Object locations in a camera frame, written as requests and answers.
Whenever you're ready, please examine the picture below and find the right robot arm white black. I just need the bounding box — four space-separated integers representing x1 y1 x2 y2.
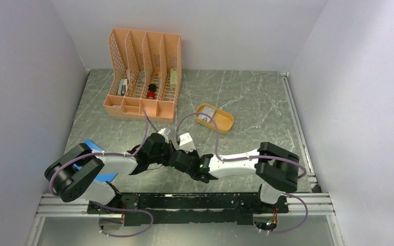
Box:
167 142 307 212

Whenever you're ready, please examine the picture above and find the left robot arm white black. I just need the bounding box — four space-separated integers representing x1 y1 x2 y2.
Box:
44 133 176 213

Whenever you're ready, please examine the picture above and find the card in yellow tray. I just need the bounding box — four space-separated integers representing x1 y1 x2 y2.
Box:
198 106 216 123

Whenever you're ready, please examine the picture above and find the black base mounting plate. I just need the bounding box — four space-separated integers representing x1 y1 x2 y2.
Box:
87 192 288 227

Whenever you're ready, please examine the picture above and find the yellow oval tray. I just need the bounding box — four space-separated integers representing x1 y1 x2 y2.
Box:
195 104 234 134

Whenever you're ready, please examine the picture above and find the blue notebook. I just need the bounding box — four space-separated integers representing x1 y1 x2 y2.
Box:
82 139 117 182

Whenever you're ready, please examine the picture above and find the red black small bottle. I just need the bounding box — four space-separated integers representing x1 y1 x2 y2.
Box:
147 84 157 99

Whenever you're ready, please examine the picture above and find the grey white utility knife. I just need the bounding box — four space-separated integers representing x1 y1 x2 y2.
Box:
117 77 129 96

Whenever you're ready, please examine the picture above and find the pale green eraser box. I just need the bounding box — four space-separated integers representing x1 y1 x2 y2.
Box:
170 68 178 90

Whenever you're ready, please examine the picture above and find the peach plastic file organizer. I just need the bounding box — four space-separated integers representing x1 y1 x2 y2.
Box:
104 28 182 123

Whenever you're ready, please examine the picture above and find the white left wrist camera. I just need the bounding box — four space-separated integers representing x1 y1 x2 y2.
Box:
157 127 171 139

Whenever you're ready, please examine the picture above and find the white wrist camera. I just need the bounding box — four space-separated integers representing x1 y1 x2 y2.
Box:
157 127 171 139
179 133 196 153

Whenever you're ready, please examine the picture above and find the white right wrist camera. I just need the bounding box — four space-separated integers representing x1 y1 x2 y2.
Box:
179 133 196 153

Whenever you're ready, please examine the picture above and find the aluminium rail frame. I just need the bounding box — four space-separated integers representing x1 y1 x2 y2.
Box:
27 73 344 245

